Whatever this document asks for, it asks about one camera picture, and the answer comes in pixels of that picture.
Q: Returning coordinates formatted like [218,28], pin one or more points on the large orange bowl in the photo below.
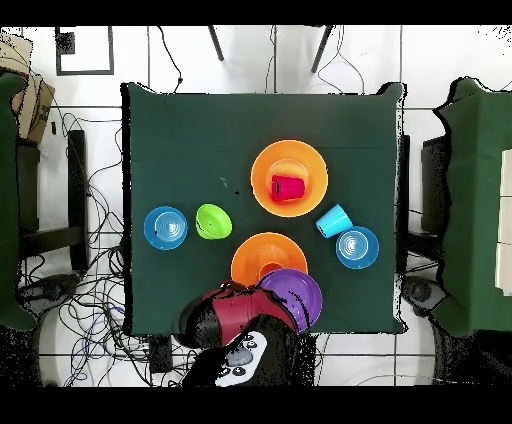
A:
[308,160]
[264,252]

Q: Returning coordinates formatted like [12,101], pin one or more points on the red cup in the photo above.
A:
[288,188]

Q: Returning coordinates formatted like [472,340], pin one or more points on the small green bowl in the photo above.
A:
[214,221]

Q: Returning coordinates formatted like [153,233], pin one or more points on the orange cup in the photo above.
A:
[271,268]

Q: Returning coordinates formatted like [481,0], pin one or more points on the blue cup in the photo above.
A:
[334,220]

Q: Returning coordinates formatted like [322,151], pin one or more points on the purple bowl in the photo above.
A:
[300,296]

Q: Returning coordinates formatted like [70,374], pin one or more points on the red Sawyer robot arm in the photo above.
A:
[240,316]

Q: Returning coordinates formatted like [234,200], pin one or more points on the white box stack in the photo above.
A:
[506,180]

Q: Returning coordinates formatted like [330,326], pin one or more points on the dark green table cloth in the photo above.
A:
[200,140]

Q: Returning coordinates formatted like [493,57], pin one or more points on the blue bowl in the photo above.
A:
[357,247]
[165,228]

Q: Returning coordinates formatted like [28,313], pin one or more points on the black power strip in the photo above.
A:
[160,356]

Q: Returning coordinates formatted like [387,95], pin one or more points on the black tripod leg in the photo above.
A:
[216,44]
[321,50]

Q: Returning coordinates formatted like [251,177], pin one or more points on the dark green covered table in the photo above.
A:
[8,200]
[476,200]

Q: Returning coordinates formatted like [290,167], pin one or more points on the cardboard box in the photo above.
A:
[36,108]

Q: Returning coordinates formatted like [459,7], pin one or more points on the black metal stand frame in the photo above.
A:
[78,180]

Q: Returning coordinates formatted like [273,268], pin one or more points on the black pedestal foot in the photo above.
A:
[52,288]
[422,292]

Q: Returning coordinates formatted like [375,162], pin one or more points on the black floor frame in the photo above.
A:
[65,43]

